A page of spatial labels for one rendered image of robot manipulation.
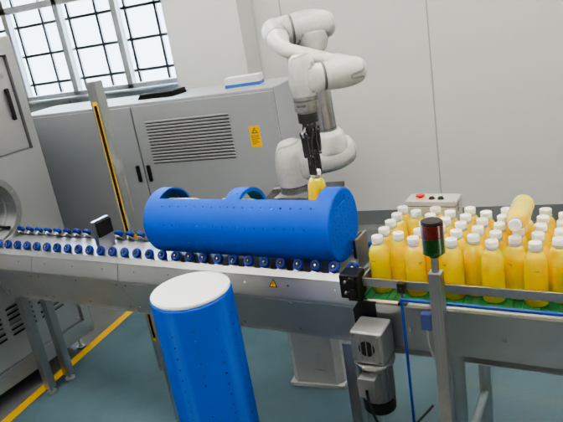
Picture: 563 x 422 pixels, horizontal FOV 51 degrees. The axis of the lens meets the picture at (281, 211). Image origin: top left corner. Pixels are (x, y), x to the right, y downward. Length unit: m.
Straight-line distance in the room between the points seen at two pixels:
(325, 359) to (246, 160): 1.50
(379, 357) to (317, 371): 1.23
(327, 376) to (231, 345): 1.22
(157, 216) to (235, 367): 0.78
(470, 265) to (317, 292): 0.59
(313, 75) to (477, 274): 0.89
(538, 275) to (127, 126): 3.13
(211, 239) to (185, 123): 1.82
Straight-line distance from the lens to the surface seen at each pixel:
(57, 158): 4.84
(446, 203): 2.37
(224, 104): 3.97
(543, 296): 1.95
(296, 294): 2.32
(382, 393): 2.13
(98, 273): 2.96
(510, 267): 2.01
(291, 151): 2.81
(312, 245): 2.19
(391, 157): 5.05
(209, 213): 2.40
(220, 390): 2.13
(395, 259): 2.09
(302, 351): 3.18
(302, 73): 2.18
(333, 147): 2.83
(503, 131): 4.92
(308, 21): 2.71
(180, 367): 2.10
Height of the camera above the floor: 1.88
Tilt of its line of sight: 18 degrees down
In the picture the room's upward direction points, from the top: 10 degrees counter-clockwise
